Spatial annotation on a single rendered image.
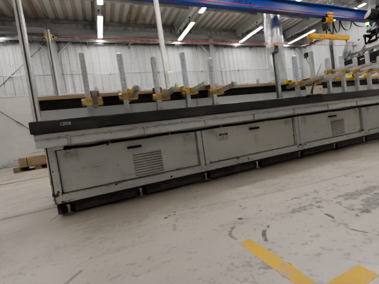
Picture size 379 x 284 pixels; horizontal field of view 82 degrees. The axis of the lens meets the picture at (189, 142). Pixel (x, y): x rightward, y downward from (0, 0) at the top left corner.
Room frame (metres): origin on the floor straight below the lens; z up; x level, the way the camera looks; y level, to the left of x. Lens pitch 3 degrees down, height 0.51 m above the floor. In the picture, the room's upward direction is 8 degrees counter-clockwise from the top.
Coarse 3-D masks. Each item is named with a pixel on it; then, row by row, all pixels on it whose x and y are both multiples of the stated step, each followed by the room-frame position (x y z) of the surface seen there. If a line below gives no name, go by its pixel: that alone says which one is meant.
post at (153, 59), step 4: (152, 56) 1.71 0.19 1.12; (152, 60) 1.70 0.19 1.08; (152, 64) 1.70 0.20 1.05; (152, 68) 1.70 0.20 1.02; (156, 68) 1.71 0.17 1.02; (152, 72) 1.72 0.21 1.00; (156, 72) 1.71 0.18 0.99; (156, 76) 1.71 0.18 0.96; (156, 80) 1.71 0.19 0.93; (156, 84) 1.70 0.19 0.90; (156, 88) 1.70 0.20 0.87; (156, 92) 1.70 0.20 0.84; (160, 92) 1.71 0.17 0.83; (156, 100) 1.72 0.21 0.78; (160, 100) 1.71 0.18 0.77; (160, 104) 1.71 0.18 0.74
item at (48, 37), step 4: (48, 32) 2.41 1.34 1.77; (44, 36) 2.42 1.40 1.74; (48, 36) 2.41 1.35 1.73; (52, 36) 2.46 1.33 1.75; (48, 40) 2.41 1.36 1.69; (52, 40) 2.47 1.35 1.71; (44, 44) 2.43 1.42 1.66; (48, 44) 2.40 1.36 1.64; (48, 48) 2.40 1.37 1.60; (52, 52) 2.42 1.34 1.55; (52, 56) 2.41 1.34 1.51; (52, 60) 2.41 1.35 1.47; (52, 64) 2.41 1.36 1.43; (52, 68) 2.40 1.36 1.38; (52, 72) 2.40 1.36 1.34; (52, 76) 2.40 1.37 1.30; (56, 76) 2.41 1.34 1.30; (56, 80) 2.41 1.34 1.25; (56, 84) 2.41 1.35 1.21; (56, 88) 2.41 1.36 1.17; (56, 92) 2.40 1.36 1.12
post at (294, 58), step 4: (292, 56) 2.28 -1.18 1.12; (296, 56) 2.28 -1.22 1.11; (292, 60) 2.29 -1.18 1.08; (296, 60) 2.27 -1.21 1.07; (292, 64) 2.29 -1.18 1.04; (296, 64) 2.27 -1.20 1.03; (296, 68) 2.27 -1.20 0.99; (296, 72) 2.27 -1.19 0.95; (296, 76) 2.26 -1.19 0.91; (296, 80) 2.27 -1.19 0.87; (296, 88) 2.28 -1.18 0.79; (296, 92) 2.28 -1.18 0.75; (300, 92) 2.28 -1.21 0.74
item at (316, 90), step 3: (306, 87) 2.30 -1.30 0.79; (309, 87) 2.32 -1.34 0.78; (315, 87) 2.35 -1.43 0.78; (318, 87) 2.37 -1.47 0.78; (321, 87) 2.39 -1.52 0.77; (306, 90) 2.30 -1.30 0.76; (309, 90) 2.32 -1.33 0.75; (315, 90) 2.35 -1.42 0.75; (318, 90) 2.37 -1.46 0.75; (321, 90) 2.39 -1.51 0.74; (306, 93) 2.30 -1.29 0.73; (309, 93) 2.31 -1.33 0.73; (315, 93) 2.35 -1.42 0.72; (318, 93) 2.37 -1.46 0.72; (321, 93) 2.39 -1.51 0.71
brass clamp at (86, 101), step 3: (81, 99) 1.51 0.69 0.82; (84, 99) 1.51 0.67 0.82; (87, 99) 1.51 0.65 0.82; (90, 99) 1.52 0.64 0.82; (99, 99) 1.54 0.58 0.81; (102, 99) 1.54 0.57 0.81; (84, 102) 1.49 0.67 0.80; (87, 102) 1.51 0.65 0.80; (90, 102) 1.51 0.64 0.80; (99, 102) 1.54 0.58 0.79; (102, 102) 1.54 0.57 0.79; (84, 105) 1.51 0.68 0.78; (93, 105) 1.55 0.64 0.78; (96, 105) 1.57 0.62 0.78
